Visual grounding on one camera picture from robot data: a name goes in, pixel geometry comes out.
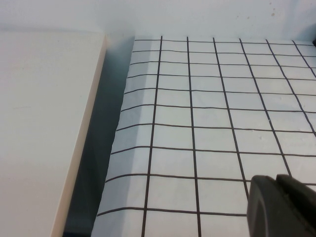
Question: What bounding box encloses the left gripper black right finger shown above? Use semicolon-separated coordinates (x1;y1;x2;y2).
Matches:
276;174;316;237

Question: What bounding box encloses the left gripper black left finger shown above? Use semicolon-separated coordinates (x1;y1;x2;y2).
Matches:
246;174;297;237

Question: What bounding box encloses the white black-grid tablecloth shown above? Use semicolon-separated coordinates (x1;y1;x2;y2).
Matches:
90;36;316;237

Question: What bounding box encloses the white board with beige edge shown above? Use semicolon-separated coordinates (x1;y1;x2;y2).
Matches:
0;27;109;237

